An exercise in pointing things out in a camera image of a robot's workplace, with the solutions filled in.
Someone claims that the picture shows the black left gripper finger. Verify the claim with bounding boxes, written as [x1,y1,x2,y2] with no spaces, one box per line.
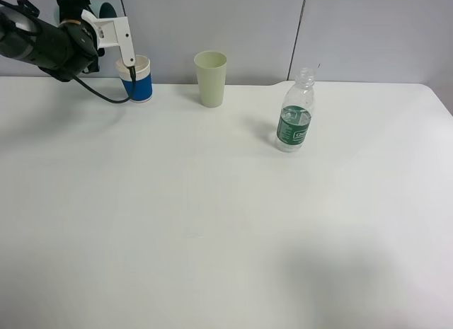
[56,0,92,23]

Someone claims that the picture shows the teal plastic cup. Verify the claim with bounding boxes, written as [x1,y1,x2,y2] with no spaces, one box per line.
[53,1,117,23]

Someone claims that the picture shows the clear water bottle green label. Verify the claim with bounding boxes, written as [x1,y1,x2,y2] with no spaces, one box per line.
[276,68,315,153]

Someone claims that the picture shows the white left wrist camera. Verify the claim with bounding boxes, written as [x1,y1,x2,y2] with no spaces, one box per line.
[81,10,136,67]

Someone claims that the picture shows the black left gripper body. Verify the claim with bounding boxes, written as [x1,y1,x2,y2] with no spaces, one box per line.
[59,3,103,57]

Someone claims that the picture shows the blue white paper cup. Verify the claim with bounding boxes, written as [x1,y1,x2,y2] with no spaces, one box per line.
[115,55,153,103]

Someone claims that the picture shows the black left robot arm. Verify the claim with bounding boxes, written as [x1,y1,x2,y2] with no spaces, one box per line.
[1,0,104,82]

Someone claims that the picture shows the light green plastic cup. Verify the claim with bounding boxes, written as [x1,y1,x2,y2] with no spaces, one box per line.
[194,51,227,108]

